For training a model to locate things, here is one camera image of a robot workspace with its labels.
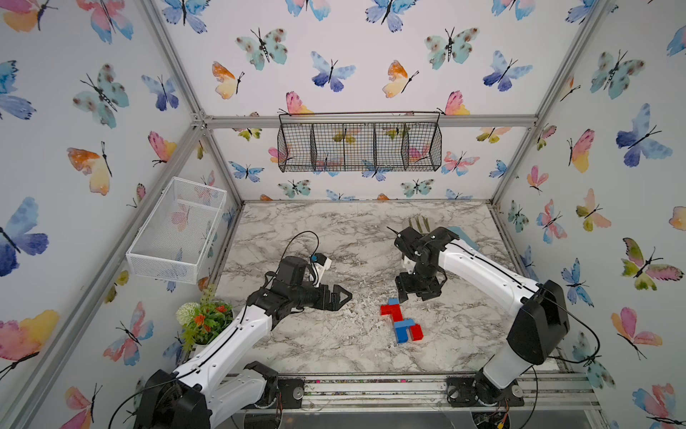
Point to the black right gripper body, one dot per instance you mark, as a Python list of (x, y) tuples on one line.
[(425, 275)]

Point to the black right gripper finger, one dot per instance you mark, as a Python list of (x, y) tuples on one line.
[(405, 285), (430, 289)]

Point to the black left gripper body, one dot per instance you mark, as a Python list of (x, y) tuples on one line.
[(307, 296)]

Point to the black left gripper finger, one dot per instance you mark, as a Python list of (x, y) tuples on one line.
[(337, 303), (341, 293)]

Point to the red 2x4 lego brick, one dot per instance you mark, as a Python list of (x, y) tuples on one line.
[(393, 311)]

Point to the blue 2x4 lego brick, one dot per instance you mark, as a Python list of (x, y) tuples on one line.
[(404, 324)]

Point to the red 2x2 lego brick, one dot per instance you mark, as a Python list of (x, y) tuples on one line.
[(416, 332)]

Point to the blue 2x2 lego brick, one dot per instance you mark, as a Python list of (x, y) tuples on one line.
[(401, 335)]

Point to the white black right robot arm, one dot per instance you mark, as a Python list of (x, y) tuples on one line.
[(541, 319)]

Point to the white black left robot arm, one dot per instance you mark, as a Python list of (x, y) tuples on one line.
[(199, 393)]

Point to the grey white work glove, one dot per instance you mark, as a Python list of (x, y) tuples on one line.
[(421, 224)]

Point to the potted artificial flower plant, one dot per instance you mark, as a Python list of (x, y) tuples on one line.
[(203, 321)]

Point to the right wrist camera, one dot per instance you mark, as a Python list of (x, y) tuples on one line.
[(408, 264)]

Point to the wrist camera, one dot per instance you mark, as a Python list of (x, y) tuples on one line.
[(320, 263), (408, 264)]

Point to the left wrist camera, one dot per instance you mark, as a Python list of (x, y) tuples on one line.
[(320, 263)]

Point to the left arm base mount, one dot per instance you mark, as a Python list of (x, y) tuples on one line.
[(287, 392)]

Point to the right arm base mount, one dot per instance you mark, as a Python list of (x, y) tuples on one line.
[(470, 392)]

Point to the white mesh wall basket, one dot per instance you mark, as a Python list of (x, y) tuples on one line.
[(173, 243)]

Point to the black wire wall basket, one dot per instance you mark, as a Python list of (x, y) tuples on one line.
[(359, 142)]

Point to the aluminium front rail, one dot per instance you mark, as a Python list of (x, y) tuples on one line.
[(427, 392)]

